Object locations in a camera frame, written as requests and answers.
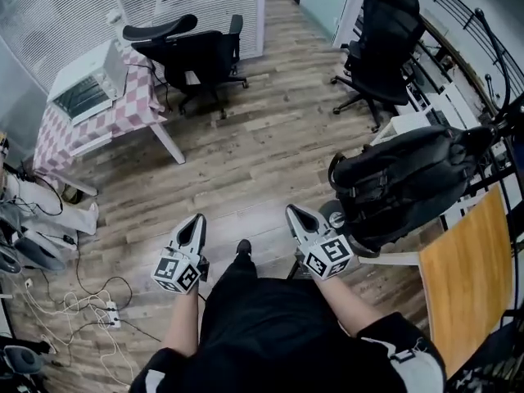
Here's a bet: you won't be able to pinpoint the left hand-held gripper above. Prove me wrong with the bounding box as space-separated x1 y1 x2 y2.
151 213 210 296

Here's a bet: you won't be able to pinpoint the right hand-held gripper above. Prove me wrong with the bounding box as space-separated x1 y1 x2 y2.
285 203 361 281

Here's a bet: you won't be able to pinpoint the black backpack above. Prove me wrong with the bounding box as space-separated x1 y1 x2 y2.
328 124 495 258

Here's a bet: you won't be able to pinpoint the person's right forearm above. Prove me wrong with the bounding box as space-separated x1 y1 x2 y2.
313 275 391 340

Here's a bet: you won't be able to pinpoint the person's left forearm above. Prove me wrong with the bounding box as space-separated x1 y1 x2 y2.
161 291 202 359

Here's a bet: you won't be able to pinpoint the person's black trousers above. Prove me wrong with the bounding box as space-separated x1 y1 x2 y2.
219 251 260 282

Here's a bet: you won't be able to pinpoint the person's black shirt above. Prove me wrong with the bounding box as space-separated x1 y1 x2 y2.
129 276 447 393

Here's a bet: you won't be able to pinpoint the table with pink checkered cloth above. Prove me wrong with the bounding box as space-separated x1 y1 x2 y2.
32 45 187 199

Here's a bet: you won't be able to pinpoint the gray hand-held device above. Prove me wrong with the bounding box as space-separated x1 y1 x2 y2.
0 201 67 274

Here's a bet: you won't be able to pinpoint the white countertop oven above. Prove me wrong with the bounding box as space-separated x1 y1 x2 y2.
47 38 130 127

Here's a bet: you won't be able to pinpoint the black office chair with headrest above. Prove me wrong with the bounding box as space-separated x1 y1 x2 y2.
122 13 250 120

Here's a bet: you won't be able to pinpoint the white wooden chair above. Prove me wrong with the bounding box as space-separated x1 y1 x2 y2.
370 82 480 147

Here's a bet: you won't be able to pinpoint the black mesh office chair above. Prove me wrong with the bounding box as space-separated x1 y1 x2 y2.
330 0 427 133

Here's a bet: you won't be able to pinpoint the black metal railing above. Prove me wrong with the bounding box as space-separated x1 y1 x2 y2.
421 0 524 116

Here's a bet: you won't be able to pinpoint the black waist-worn recorder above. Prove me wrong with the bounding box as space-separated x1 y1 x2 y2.
286 260 314 281

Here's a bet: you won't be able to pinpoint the black floor cable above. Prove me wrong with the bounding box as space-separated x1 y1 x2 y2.
38 235 163 343

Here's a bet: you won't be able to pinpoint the white power strip with cables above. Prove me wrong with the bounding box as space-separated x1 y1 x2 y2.
11 278 136 388

